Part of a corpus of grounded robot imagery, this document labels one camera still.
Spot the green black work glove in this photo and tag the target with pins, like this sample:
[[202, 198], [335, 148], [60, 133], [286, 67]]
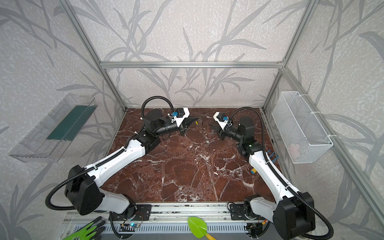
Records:
[[92, 231]]

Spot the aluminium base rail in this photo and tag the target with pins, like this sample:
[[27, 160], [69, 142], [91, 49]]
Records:
[[167, 218]]

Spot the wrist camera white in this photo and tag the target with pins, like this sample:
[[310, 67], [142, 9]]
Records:
[[223, 120], [178, 115]]

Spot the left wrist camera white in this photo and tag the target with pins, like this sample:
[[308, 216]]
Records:
[[178, 115]]

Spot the blue toy rake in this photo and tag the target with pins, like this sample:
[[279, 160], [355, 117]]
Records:
[[270, 156]]

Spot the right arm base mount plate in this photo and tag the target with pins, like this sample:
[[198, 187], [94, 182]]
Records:
[[242, 212]]

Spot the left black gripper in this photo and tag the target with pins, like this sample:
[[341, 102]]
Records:
[[183, 129]]

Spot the white wire mesh basket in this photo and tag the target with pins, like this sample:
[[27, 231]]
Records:
[[298, 124]]

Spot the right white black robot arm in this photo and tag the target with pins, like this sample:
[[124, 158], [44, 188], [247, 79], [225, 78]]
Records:
[[290, 216]]

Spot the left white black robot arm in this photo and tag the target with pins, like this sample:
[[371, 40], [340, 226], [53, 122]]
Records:
[[85, 193]]

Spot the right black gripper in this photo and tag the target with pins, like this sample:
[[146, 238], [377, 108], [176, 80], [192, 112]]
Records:
[[223, 132]]

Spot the green toy shovel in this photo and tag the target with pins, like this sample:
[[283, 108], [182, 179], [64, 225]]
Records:
[[199, 228]]

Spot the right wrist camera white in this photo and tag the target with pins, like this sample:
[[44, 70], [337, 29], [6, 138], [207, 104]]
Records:
[[223, 120]]

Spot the pink object in basket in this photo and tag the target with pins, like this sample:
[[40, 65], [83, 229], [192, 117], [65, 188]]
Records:
[[294, 150]]

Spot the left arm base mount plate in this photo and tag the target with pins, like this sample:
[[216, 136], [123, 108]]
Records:
[[140, 212]]

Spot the clear plastic wall tray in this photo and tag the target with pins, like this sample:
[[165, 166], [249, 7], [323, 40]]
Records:
[[48, 141]]

